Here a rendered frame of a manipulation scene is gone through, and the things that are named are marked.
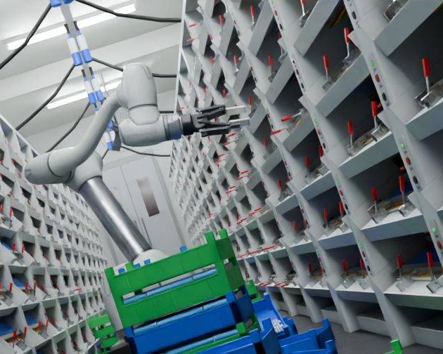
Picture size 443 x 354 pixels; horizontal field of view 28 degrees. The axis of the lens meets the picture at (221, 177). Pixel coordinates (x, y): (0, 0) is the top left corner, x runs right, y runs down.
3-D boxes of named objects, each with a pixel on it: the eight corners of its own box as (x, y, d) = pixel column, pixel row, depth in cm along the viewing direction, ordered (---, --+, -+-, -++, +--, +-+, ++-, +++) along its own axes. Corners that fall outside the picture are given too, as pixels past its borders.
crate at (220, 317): (133, 358, 224) (123, 329, 225) (154, 345, 244) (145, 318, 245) (242, 322, 219) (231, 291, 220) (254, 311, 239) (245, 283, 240)
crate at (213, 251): (112, 298, 226) (103, 269, 226) (136, 291, 246) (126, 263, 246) (221, 260, 221) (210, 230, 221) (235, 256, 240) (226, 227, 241)
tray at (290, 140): (319, 123, 264) (298, 99, 264) (290, 152, 324) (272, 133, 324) (368, 81, 266) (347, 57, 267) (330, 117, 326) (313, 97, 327)
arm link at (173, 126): (161, 109, 302) (178, 107, 303) (164, 130, 309) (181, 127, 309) (164, 126, 296) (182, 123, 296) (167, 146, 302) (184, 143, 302)
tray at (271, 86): (297, 64, 265) (267, 30, 266) (272, 104, 325) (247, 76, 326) (347, 22, 268) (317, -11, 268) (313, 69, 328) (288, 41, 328)
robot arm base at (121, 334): (105, 353, 299) (100, 338, 300) (127, 345, 321) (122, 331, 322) (152, 334, 296) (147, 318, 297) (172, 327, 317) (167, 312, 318)
